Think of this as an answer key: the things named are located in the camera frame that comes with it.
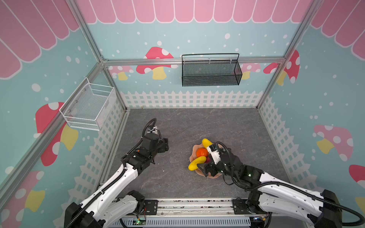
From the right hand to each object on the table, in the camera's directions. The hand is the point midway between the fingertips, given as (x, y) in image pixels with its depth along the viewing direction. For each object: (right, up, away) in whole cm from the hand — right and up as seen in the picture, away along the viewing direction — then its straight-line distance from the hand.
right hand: (201, 161), depth 74 cm
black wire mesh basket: (+11, +57, +25) cm, 63 cm away
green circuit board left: (-32, -31, -2) cm, 45 cm away
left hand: (-23, +9, +6) cm, 25 cm away
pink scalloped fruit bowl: (-3, 0, +15) cm, 15 cm away
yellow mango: (-4, -4, +5) cm, 8 cm away
